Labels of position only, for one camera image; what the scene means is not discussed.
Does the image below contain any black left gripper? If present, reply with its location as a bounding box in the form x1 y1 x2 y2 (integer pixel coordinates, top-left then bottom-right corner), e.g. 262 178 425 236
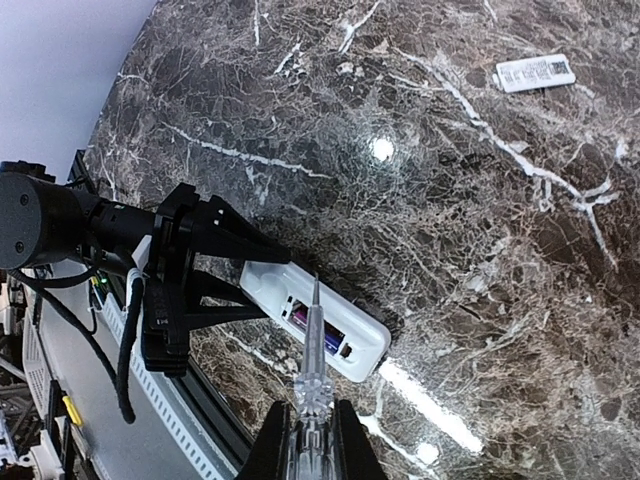
141 183 291 376

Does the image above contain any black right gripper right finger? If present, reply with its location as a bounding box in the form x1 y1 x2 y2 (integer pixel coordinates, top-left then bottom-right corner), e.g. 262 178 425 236
332 399 388 480

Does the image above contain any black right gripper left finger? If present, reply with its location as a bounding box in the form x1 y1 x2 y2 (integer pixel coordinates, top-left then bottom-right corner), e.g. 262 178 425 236
235 401 291 480

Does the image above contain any clear handle test screwdriver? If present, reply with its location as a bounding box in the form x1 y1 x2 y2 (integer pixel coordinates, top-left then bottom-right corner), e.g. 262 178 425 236
286 280 334 479

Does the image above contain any purple AA battery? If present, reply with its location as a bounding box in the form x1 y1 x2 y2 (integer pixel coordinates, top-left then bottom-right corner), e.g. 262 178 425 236
324 324 345 355
290 305 308 332

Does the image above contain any white air conditioner remote control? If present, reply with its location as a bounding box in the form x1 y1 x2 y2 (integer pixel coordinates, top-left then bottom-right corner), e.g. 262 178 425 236
238 259 393 384

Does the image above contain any white remote battery cover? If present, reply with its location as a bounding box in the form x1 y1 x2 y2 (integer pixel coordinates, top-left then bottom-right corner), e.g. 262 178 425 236
496 54 576 93

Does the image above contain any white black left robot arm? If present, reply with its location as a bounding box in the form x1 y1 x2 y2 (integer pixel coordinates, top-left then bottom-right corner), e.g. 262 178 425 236
1 162 291 377

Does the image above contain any black front table rail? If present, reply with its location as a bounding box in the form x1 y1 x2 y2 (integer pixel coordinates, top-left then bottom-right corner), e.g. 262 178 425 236
69 149 256 466

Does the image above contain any white slotted cable duct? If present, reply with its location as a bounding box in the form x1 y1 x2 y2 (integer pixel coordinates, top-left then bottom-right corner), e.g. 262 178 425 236
19 294 236 480

